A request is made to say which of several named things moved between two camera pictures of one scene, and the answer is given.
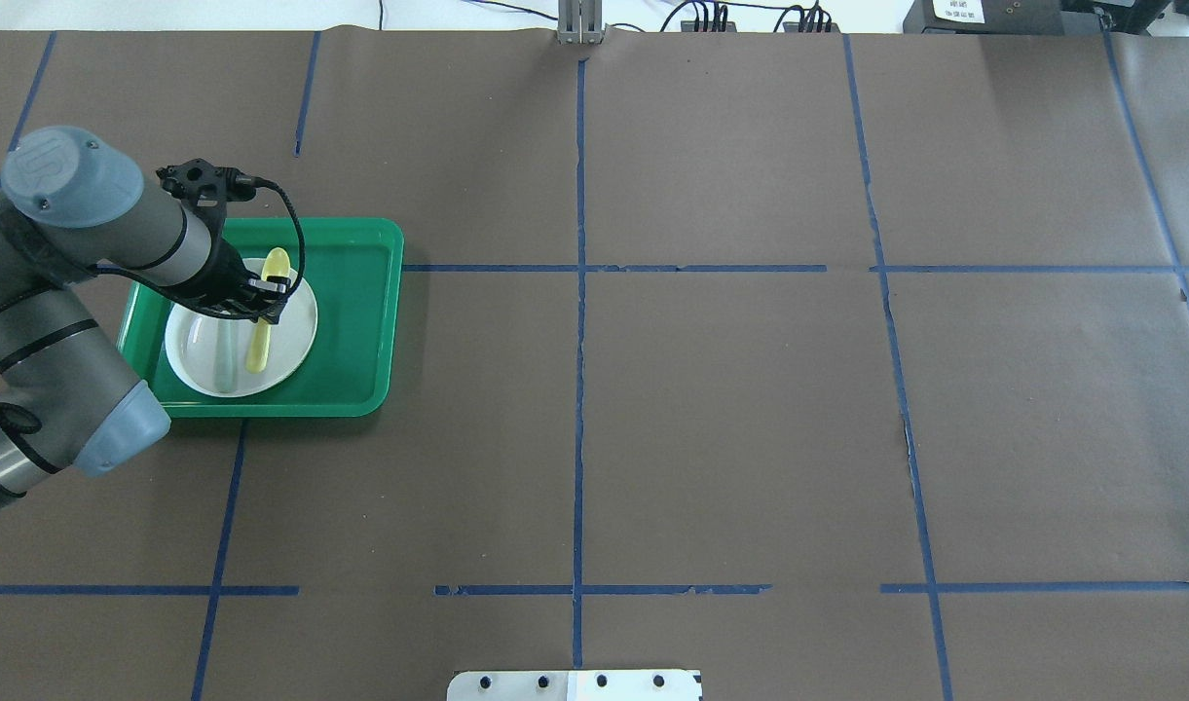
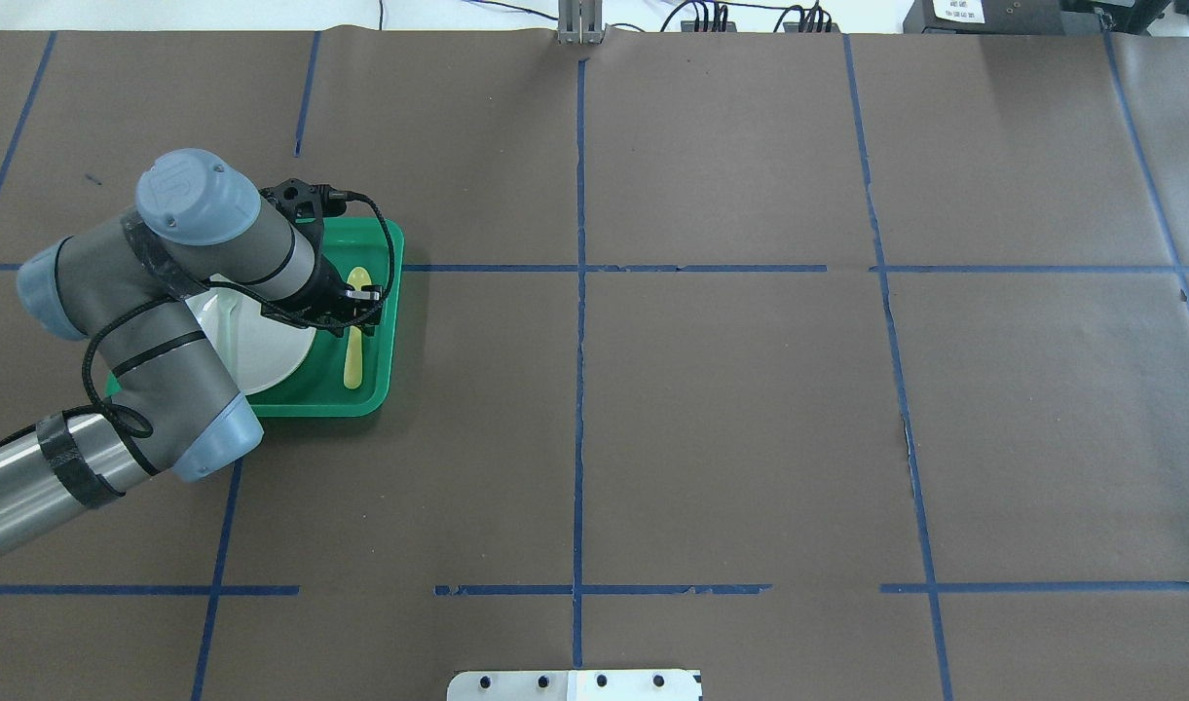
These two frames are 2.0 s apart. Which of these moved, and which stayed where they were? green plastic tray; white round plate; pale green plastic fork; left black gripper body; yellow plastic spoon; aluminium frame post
Moved: left black gripper body; yellow plastic spoon
Stayed: green plastic tray; white round plate; pale green plastic fork; aluminium frame post
